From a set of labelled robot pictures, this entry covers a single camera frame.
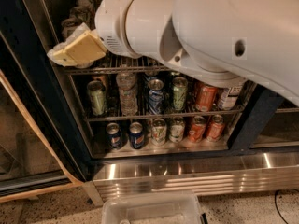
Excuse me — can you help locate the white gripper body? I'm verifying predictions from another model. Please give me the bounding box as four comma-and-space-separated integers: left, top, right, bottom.
94, 0, 139, 59

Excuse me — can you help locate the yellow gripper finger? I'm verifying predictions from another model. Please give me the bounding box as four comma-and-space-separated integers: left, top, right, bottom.
47, 23, 107, 67

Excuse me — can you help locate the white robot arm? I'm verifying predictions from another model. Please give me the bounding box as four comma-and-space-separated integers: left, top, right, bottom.
48, 0, 299, 105

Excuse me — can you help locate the green can middle left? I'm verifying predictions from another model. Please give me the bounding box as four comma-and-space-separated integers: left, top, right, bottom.
87, 80, 107, 116

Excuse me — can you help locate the blue white can middle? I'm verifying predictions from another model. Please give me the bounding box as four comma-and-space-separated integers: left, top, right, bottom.
148, 79, 164, 115

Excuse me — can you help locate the left blue pepsi can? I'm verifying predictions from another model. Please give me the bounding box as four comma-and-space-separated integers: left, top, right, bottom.
106, 122, 122, 149

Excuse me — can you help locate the blue pepsi can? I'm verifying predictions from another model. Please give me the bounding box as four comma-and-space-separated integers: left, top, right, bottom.
106, 122, 122, 149
129, 122, 144, 149

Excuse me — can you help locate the green can middle centre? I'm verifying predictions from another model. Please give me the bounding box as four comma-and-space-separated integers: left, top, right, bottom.
172, 77, 188, 111

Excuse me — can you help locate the right blue pepsi can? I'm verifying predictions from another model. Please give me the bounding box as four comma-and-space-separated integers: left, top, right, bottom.
129, 122, 144, 149

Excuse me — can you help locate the left green white can bottom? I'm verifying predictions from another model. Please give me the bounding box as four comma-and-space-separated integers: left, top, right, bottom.
151, 119, 167, 147

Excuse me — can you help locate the green white can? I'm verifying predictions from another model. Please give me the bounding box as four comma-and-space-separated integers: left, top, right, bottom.
151, 119, 167, 147
169, 117, 185, 143

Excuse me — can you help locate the glass fridge door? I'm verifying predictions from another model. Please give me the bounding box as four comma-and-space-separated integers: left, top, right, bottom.
0, 0, 91, 202

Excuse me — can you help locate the right green white can bottom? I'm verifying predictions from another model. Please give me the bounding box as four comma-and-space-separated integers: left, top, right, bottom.
169, 117, 185, 143

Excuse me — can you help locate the orange can middle shelf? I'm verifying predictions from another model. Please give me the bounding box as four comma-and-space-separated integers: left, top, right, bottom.
195, 83, 218, 112

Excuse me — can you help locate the left orange can bottom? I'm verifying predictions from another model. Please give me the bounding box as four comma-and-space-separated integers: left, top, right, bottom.
188, 116, 206, 143

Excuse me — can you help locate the orange can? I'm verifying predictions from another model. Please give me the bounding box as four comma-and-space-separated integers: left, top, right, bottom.
206, 115, 225, 142
188, 116, 206, 143

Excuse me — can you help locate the right orange can bottom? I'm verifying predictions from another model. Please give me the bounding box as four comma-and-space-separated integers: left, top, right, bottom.
206, 115, 225, 142

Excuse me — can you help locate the stainless fridge base panel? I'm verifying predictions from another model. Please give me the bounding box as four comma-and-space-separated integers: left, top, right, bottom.
83, 152, 299, 206

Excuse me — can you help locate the clear water bottle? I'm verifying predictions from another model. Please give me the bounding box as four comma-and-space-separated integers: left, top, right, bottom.
116, 72, 138, 116

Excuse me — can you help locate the dark tea bottle white label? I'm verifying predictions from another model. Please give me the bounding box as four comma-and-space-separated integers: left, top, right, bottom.
217, 85, 243, 110

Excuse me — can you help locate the clear plastic bin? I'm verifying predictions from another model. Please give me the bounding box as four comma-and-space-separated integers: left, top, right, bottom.
102, 192, 208, 224

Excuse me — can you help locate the top wire shelf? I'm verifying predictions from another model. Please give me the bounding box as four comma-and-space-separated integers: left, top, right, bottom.
64, 55, 168, 76

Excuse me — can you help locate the wire shelf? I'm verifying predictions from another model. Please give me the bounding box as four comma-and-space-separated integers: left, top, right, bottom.
64, 55, 168, 76
71, 73, 256, 122

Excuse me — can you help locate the middle wire shelf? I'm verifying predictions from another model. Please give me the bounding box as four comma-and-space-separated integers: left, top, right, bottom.
71, 73, 256, 122

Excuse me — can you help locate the black floor cable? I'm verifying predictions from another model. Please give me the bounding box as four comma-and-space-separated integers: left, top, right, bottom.
273, 188, 299, 224

